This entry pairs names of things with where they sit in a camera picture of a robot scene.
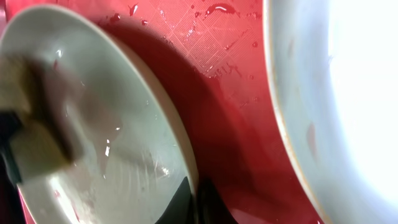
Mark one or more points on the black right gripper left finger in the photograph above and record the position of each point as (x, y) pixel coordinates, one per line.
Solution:
(180, 210)

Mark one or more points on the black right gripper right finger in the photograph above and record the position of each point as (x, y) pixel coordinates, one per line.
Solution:
(211, 207)

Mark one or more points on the pale green ceramic plate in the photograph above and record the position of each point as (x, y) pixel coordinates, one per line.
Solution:
(132, 148)

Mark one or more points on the green yellow sponge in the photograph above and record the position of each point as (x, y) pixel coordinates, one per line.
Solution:
(34, 143)

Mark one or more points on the white ceramic plate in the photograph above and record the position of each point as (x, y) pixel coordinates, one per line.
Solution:
(332, 74)

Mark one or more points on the red plastic tray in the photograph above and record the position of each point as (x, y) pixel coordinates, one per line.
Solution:
(209, 56)

